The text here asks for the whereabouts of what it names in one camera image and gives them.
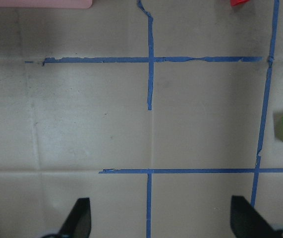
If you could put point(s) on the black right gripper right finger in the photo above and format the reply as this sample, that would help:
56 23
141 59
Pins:
246 222

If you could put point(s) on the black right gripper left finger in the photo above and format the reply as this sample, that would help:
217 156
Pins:
78 221

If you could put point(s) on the pink plastic box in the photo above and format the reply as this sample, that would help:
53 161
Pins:
76 4

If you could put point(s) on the red toy block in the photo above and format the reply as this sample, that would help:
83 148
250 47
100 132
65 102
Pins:
237 2

